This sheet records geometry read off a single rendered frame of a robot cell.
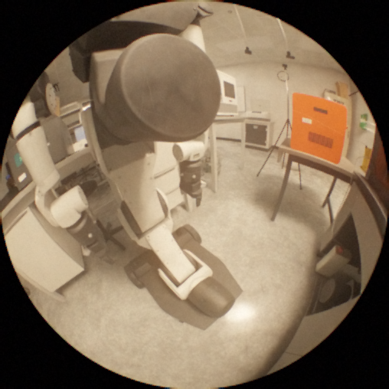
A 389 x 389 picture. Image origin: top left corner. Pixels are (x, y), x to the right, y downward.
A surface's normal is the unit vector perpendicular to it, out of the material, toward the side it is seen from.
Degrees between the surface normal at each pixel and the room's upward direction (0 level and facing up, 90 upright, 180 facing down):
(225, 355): 0
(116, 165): 35
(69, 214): 101
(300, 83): 90
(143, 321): 0
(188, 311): 0
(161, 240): 60
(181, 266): 46
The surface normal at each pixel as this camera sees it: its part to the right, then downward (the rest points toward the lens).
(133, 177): 0.69, 0.49
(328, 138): -0.68, 0.47
